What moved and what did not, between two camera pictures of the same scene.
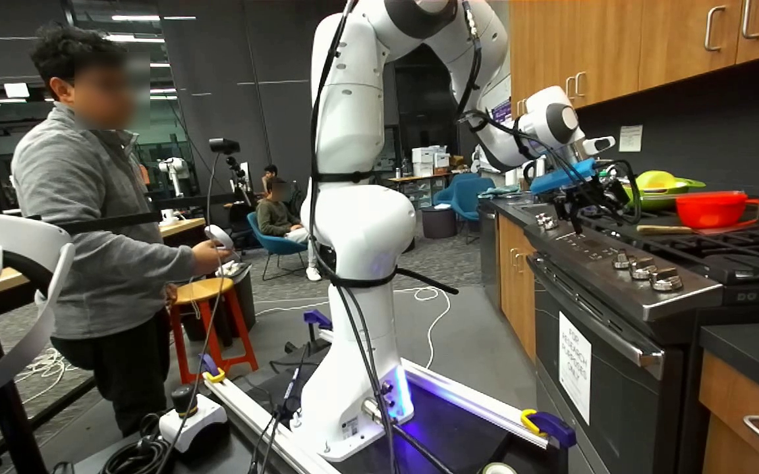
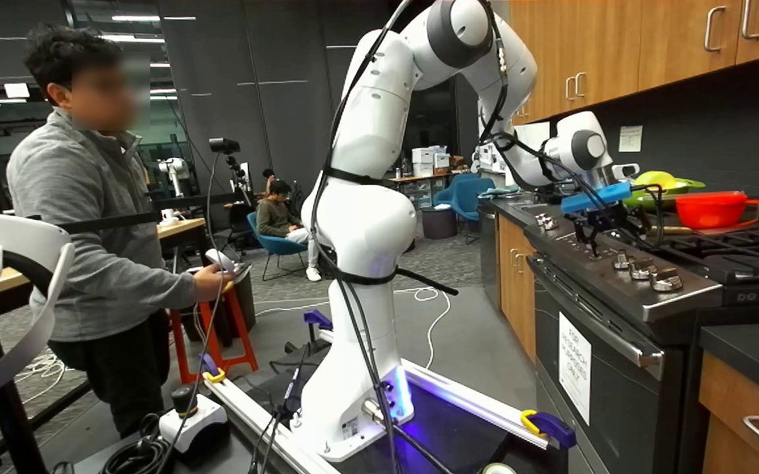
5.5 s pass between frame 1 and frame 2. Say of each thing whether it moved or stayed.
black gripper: moved
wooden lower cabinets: stayed
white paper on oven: stayed
